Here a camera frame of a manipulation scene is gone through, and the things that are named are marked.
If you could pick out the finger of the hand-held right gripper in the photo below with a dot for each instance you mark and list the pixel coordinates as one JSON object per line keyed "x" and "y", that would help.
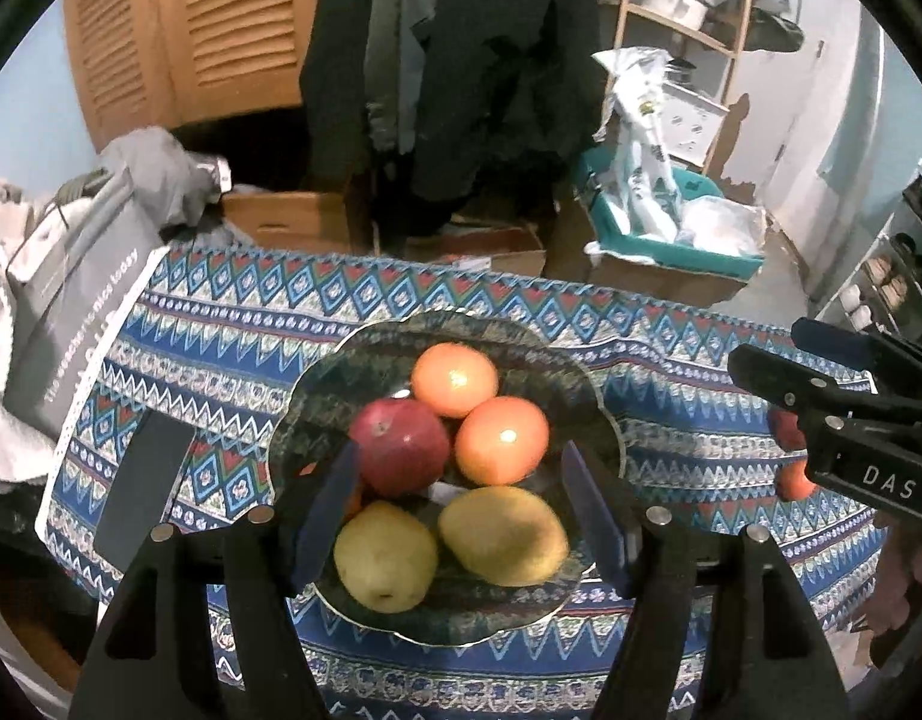
{"x": 843, "y": 345}
{"x": 790, "y": 382}

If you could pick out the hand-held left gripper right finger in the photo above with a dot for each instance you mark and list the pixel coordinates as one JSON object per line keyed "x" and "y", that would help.
{"x": 597, "y": 517}

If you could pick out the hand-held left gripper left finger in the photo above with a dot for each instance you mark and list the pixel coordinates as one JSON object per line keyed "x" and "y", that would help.
{"x": 326, "y": 517}

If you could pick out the small tangerine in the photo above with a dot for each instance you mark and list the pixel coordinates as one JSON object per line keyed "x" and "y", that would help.
{"x": 794, "y": 484}
{"x": 353, "y": 501}

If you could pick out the yellow pear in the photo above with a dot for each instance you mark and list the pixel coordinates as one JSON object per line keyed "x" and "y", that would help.
{"x": 386, "y": 559}

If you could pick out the orange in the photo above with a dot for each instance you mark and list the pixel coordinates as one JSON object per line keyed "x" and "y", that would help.
{"x": 502, "y": 441}
{"x": 455, "y": 379}

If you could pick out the dark scalloped glass plate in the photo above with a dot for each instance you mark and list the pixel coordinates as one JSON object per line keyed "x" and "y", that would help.
{"x": 341, "y": 360}

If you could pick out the person's right hand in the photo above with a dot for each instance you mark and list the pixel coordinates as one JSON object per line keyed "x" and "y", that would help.
{"x": 907, "y": 592}

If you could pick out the small red apple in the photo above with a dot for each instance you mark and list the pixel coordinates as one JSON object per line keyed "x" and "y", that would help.
{"x": 784, "y": 427}

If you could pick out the shoe rack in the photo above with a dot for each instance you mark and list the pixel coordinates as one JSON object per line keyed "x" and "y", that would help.
{"x": 892, "y": 270}

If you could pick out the white label sticker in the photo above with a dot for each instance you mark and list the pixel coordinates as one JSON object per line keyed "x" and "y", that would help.
{"x": 447, "y": 495}

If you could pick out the white plastic bag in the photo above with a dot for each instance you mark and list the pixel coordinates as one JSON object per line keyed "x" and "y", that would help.
{"x": 719, "y": 229}

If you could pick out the large cardboard box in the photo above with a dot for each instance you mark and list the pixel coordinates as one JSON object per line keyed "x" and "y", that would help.
{"x": 641, "y": 281}

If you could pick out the black smartphone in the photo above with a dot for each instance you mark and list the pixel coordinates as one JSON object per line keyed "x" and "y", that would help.
{"x": 142, "y": 487}

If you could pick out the blue patterned tablecloth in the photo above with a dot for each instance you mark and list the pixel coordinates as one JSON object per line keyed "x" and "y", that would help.
{"x": 228, "y": 315}

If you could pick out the teal box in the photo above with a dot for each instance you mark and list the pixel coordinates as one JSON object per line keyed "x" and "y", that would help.
{"x": 603, "y": 202}

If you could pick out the printed plastic bag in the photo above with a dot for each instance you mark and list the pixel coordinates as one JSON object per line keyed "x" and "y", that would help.
{"x": 644, "y": 157}

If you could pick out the flat cardboard box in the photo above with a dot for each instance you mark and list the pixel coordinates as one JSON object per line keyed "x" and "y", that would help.
{"x": 476, "y": 251}

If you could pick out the brown cardboard box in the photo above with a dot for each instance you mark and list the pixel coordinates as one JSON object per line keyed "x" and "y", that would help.
{"x": 288, "y": 221}

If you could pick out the dark cloth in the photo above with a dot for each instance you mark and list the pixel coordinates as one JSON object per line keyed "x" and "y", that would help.
{"x": 18, "y": 540}

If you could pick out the wooden shelf rack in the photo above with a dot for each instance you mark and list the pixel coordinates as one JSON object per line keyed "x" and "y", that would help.
{"x": 742, "y": 30}

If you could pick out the grey paper bag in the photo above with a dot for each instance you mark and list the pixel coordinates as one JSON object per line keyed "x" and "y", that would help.
{"x": 78, "y": 292}

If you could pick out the light grey cloth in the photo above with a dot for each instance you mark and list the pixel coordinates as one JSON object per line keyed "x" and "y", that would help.
{"x": 18, "y": 652}

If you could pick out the small white labelled box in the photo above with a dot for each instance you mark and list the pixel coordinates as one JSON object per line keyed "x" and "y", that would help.
{"x": 217, "y": 174}

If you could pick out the metal pot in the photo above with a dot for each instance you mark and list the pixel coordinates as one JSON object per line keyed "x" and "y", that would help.
{"x": 678, "y": 4}

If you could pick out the black hanging coat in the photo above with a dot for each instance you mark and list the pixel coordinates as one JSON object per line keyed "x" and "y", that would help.
{"x": 506, "y": 67}

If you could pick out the grey hanging garment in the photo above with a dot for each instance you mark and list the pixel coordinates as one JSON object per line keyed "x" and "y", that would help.
{"x": 397, "y": 37}

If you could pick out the wooden louvered doors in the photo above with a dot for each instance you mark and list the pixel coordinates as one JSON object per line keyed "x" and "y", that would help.
{"x": 228, "y": 22}

